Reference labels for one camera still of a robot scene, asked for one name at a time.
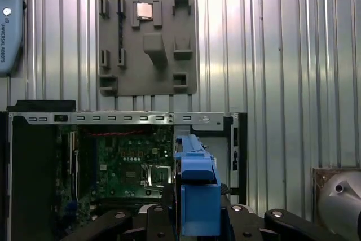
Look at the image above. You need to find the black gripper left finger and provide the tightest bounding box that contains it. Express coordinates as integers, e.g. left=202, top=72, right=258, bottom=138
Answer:
left=60, top=183, right=178, bottom=241

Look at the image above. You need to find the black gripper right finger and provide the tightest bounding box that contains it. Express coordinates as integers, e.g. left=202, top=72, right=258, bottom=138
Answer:
left=219, top=183, right=344, bottom=241

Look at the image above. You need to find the hard disk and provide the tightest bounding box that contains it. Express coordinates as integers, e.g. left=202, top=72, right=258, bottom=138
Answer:
left=173, top=134, right=223, bottom=238

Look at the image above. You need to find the metal socket cover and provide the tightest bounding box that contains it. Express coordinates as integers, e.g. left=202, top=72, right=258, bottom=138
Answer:
left=142, top=163, right=173, bottom=186

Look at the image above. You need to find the green motherboard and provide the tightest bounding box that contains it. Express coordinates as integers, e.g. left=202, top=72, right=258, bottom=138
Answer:
left=55, top=124, right=175, bottom=226

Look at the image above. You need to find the grey power supply unit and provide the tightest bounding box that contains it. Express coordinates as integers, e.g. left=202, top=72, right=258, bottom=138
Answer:
left=193, top=129, right=231, bottom=190

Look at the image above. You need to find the black RAM slot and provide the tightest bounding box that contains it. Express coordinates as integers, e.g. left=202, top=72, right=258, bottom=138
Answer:
left=73, top=130, right=81, bottom=200
left=68, top=130, right=75, bottom=197

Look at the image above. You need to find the black open PC case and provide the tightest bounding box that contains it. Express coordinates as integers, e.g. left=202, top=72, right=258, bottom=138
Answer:
left=0, top=99, right=248, bottom=241

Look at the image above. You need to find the grey parts rack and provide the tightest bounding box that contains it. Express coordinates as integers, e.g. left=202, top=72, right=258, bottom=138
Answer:
left=98, top=0, right=199, bottom=97

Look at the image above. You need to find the silver CPU chip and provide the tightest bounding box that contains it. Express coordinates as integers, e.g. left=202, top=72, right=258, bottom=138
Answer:
left=136, top=2, right=155, bottom=21

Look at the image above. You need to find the pale blue teach pendant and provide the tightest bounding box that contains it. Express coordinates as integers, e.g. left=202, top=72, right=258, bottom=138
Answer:
left=0, top=0, right=25, bottom=77

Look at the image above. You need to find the red black twisted wire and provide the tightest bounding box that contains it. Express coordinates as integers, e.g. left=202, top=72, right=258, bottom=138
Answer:
left=83, top=129, right=148, bottom=138

